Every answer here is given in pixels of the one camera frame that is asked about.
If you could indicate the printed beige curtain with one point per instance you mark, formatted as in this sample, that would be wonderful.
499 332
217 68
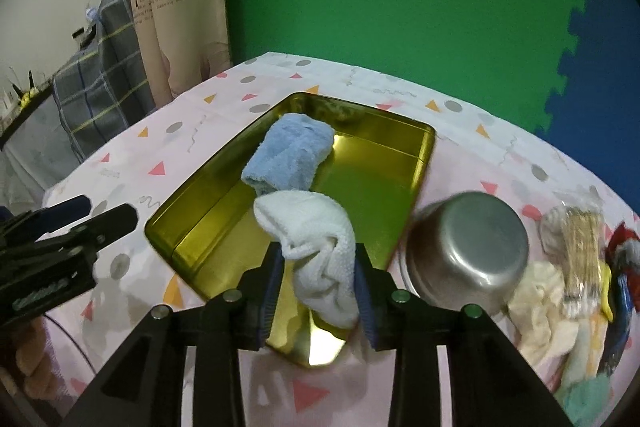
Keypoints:
190 7

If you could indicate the small black device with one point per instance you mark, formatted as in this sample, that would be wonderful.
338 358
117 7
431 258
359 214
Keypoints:
84 36

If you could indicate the blue towel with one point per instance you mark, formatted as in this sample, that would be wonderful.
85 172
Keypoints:
290 152

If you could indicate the mint green cloth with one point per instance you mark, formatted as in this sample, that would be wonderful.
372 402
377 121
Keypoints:
585 402

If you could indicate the cream cloth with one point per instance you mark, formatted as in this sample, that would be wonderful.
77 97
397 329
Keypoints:
537 307

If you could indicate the yellow work glove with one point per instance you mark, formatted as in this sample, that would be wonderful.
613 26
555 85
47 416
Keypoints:
606 289

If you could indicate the person's left hand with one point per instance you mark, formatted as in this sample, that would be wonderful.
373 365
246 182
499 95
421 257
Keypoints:
30 352

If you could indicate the plastic-wrapped white socks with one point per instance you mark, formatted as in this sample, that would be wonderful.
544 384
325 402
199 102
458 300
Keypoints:
580 247

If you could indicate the grey plaid cloth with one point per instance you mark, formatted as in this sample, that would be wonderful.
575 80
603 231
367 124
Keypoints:
100 97

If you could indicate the red grey work glove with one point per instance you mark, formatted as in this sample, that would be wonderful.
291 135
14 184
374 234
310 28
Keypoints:
625 237

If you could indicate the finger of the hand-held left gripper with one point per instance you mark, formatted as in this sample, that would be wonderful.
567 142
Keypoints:
107 219
65 208

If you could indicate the pink patterned tablecloth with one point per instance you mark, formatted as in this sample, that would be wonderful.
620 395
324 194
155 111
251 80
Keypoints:
210 72

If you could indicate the steel bowl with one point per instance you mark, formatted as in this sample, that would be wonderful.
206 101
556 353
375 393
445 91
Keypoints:
475 247

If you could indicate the small white object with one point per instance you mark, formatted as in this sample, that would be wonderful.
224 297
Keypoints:
91 13

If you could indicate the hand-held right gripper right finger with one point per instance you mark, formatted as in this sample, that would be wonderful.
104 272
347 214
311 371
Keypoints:
364 302

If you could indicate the white towel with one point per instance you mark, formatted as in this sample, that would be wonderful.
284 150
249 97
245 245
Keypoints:
310 227

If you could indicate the gold tin box red sides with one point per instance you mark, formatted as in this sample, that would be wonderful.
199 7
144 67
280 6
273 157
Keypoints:
370 177

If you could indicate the blue foam mat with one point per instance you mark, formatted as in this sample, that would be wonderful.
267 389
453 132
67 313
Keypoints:
610 82

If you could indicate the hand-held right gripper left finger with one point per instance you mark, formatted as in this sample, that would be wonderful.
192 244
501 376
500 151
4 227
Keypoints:
274 287

